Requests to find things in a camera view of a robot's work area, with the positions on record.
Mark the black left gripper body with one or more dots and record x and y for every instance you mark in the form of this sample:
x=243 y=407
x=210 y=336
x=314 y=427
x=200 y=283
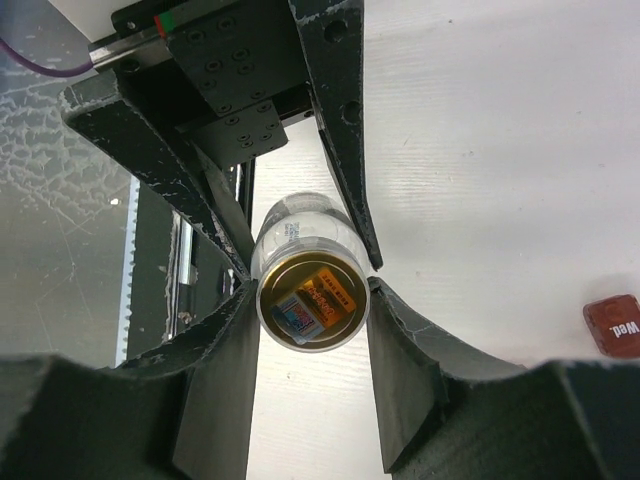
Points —
x=228 y=75

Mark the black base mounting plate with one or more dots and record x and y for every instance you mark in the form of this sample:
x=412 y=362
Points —
x=179 y=277

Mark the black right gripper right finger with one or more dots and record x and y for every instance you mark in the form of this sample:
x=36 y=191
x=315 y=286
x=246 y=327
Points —
x=447 y=410

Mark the gold bottle cap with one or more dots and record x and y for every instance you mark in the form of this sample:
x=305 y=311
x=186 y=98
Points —
x=313 y=301

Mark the red Wed pill box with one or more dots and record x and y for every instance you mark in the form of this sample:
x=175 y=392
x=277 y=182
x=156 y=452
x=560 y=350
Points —
x=614 y=325

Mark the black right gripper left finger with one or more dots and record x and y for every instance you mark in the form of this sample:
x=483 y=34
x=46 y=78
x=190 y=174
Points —
x=182 y=410

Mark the clear pill bottle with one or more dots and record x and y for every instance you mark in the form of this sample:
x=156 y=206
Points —
x=306 y=221

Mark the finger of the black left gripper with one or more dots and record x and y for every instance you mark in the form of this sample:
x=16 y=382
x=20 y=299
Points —
x=331 y=35
x=118 y=121

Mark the light blue cable duct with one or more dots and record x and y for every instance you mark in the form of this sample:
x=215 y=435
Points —
x=124 y=311

